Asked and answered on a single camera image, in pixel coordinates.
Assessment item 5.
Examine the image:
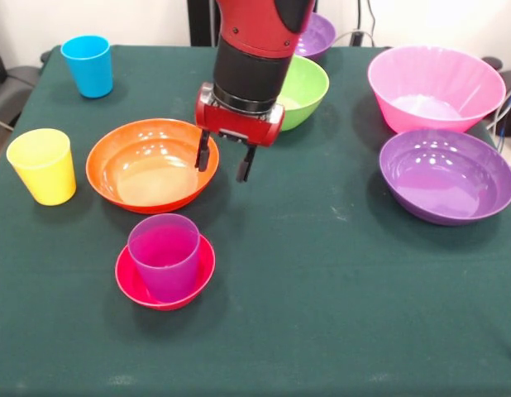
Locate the black hanging cable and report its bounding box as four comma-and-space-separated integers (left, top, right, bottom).
365, 0, 377, 45

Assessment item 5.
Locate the blue plastic cup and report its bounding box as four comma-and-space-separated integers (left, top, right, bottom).
60, 34, 115, 99

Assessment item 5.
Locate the pink large bowl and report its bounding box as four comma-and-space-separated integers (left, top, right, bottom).
366, 44, 508, 135

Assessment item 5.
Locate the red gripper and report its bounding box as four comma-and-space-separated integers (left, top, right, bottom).
193, 81, 286, 183

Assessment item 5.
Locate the purple rounded deep bowl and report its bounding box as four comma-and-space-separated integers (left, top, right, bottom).
294, 12, 337, 59

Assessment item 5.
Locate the purple wide shallow bowl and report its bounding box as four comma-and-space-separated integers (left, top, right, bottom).
378, 128, 511, 227

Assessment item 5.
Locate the red small bowl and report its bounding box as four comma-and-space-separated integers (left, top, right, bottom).
114, 234, 217, 311

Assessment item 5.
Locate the purple plastic cup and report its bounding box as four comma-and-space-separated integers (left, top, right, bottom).
127, 213, 201, 304

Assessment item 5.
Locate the grey blue cable bundle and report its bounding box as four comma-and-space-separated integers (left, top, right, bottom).
485, 82, 511, 177

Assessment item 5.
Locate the black office chair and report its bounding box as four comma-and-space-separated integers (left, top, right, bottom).
0, 28, 44, 170

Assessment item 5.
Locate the green bowl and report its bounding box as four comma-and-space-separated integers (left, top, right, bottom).
278, 55, 331, 132

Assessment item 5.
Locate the dark green table cloth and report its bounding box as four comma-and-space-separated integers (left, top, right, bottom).
0, 44, 511, 397

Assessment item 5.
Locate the yellow plastic cup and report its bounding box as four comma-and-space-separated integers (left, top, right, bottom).
6, 127, 78, 207

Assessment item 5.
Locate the orange wide shallow bowl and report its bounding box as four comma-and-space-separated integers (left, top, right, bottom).
85, 118, 220, 215

